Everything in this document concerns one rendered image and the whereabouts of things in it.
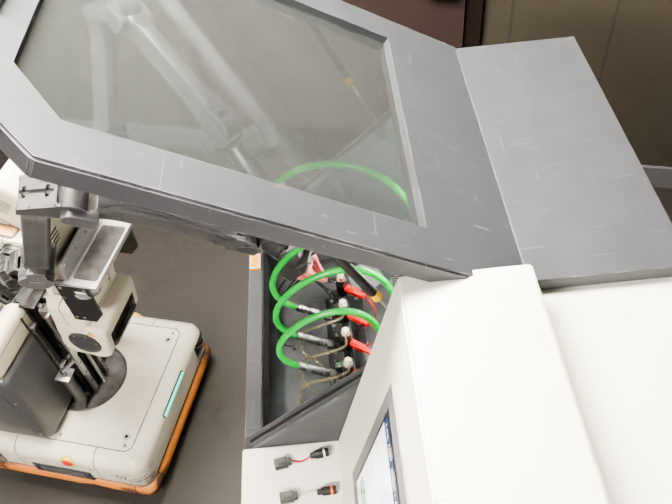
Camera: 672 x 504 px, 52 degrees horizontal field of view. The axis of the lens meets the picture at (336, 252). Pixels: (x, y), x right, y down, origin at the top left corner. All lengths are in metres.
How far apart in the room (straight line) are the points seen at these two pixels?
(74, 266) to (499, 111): 1.18
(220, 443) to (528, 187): 1.78
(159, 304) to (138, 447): 0.87
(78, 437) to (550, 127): 1.88
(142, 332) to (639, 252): 1.97
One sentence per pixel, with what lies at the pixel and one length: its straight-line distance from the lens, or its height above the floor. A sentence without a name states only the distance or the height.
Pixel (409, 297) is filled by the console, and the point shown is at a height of 1.55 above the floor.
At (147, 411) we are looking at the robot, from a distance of 2.60.
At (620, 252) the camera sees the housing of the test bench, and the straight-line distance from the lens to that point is 1.29.
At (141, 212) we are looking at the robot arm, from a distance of 1.45.
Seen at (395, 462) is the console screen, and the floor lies 1.42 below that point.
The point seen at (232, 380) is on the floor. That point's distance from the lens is 2.90.
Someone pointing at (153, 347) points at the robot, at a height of 0.28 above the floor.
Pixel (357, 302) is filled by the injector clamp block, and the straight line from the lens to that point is 1.82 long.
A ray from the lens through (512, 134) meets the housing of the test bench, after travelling 1.48.
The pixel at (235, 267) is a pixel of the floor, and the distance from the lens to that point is 3.25.
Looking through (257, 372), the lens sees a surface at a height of 0.95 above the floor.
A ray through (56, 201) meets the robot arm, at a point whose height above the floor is 1.56.
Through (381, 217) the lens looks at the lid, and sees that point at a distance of 1.12.
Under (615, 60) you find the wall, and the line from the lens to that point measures 3.23.
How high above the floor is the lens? 2.44
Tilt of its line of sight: 49 degrees down
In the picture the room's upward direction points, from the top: 7 degrees counter-clockwise
